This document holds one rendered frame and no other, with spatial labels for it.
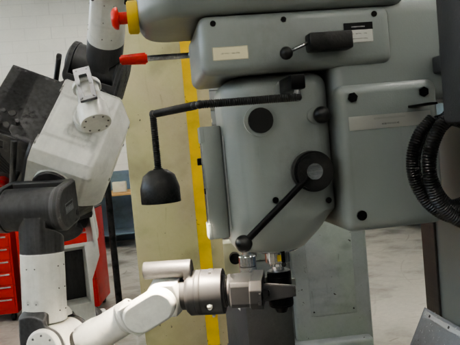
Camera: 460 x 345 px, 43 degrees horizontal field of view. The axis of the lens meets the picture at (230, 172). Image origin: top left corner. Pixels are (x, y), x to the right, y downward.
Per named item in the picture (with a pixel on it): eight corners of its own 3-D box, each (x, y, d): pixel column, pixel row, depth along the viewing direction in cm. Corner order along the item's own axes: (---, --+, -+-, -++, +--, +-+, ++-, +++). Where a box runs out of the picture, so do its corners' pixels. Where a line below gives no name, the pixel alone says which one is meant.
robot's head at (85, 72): (81, 122, 127) (73, 103, 120) (74, 92, 131) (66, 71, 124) (109, 115, 128) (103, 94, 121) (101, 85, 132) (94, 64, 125)
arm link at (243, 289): (259, 272, 105) (195, 276, 107) (264, 324, 106) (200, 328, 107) (263, 258, 118) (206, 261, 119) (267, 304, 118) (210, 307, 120)
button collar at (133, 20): (128, 31, 103) (124, -4, 102) (129, 37, 109) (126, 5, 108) (139, 30, 103) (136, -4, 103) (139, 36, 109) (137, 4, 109)
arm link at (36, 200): (-2, 256, 118) (-4, 189, 118) (19, 250, 127) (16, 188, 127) (54, 254, 117) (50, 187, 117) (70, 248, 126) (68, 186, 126)
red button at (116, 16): (111, 27, 103) (109, 5, 103) (112, 32, 107) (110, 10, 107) (129, 26, 104) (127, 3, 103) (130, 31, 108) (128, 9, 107)
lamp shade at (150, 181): (135, 204, 106) (131, 170, 106) (170, 198, 110) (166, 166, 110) (151, 205, 100) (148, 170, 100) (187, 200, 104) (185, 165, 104)
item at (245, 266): (261, 279, 156) (259, 258, 156) (247, 283, 154) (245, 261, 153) (250, 276, 160) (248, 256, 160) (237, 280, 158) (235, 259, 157)
